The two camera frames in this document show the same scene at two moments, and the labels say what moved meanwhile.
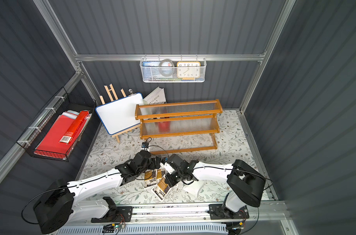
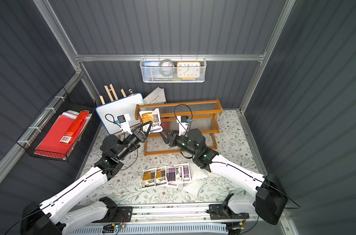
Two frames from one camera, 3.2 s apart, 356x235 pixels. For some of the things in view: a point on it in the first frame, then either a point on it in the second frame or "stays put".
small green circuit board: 109,228 stays put
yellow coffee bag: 161,188 → 153,116
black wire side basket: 55,136 stays put
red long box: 74,127 stays put
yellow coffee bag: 150,178 stays put
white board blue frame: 119,114 stays put
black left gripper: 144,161 → 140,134
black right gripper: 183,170 → 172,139
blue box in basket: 151,63 stays put
